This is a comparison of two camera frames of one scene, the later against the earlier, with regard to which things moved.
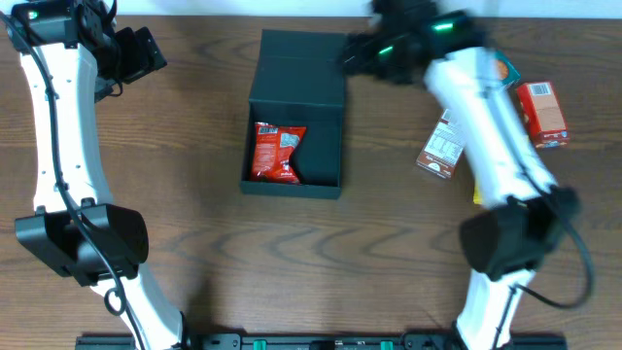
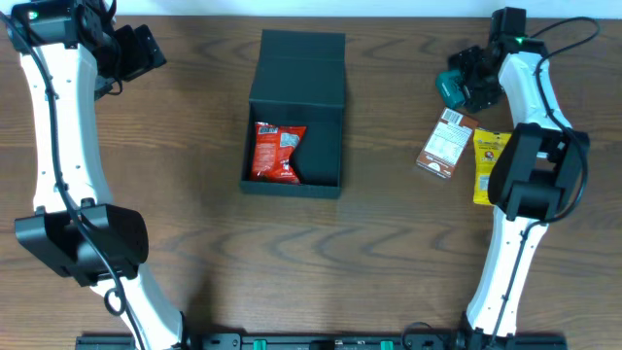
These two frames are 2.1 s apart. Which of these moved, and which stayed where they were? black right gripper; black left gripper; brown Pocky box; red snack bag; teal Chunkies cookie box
Moved: black right gripper; teal Chunkies cookie box
Stayed: red snack bag; black left gripper; brown Pocky box
